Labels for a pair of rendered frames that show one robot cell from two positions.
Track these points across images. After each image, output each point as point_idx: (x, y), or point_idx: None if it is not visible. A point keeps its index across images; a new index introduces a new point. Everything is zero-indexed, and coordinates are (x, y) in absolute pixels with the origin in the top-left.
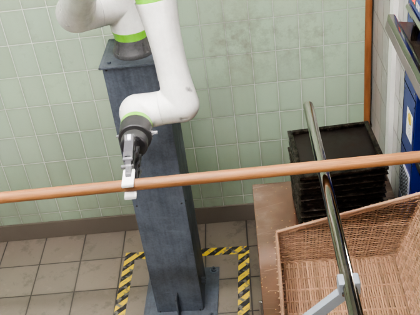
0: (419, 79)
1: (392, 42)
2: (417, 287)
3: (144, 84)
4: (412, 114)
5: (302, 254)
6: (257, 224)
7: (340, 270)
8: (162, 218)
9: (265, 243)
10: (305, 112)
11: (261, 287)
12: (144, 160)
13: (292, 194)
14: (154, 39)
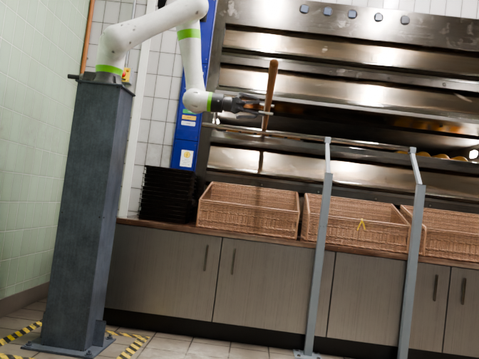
0: None
1: (230, 94)
2: (240, 216)
3: (127, 107)
4: (192, 149)
5: (190, 225)
6: (155, 222)
7: (322, 137)
8: (107, 231)
9: (174, 224)
10: (211, 123)
11: (212, 230)
12: (114, 172)
13: (137, 214)
14: (199, 58)
